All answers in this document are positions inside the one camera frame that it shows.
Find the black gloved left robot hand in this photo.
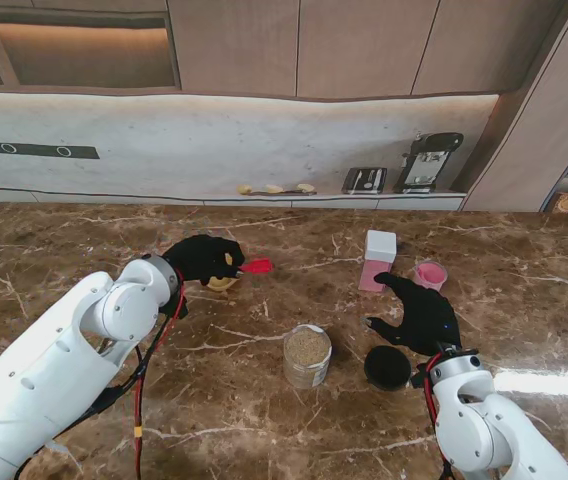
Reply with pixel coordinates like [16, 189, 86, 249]
[162, 234, 246, 289]

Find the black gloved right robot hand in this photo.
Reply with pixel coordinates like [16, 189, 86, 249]
[361, 271, 463, 357]

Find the pink plastic measuring cup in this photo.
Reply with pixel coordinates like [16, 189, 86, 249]
[412, 258, 449, 295]

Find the red plastic measuring spoon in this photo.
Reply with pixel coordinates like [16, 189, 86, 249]
[236, 257, 274, 276]

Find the black round jar lid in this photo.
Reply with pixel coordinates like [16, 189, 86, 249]
[363, 345, 412, 392]

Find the clear grain jar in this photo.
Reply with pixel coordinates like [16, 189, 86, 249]
[282, 323, 333, 390]

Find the pink container with white lid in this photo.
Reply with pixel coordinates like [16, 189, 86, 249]
[357, 229, 398, 293]

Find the yellow plastic bowl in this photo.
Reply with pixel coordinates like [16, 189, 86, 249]
[206, 253, 241, 293]

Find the dark wooden serving board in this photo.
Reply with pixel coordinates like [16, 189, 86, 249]
[248, 188, 318, 197]

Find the white back counter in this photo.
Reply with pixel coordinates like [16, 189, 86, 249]
[0, 185, 468, 231]

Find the black toaster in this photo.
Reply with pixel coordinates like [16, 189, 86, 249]
[341, 167, 388, 195]

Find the black espresso machine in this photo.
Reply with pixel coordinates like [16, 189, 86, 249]
[393, 132, 465, 195]

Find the tall beige cabinet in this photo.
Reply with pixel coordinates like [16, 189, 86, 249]
[462, 0, 568, 214]

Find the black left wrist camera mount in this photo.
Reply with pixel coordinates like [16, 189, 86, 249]
[166, 294, 190, 321]

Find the red and black right arm cable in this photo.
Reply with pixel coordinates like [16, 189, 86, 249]
[423, 357, 458, 480]

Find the red and black arm cable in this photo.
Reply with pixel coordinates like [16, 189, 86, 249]
[13, 294, 185, 480]
[423, 357, 458, 480]

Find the red and black left arm cable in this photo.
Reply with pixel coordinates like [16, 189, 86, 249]
[13, 294, 185, 480]

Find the black wall control strip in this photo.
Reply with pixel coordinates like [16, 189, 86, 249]
[0, 140, 101, 161]

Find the beige wall cabinet door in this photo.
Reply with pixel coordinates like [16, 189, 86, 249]
[410, 0, 568, 97]
[295, 0, 441, 100]
[167, 0, 301, 100]

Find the lit open wall shelf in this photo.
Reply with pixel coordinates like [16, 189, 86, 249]
[0, 0, 182, 94]

